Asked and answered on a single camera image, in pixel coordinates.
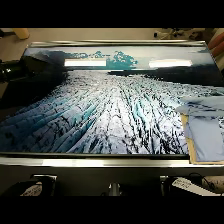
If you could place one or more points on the silver frame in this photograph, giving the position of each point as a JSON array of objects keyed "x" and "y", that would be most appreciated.
[{"x": 100, "y": 162}]

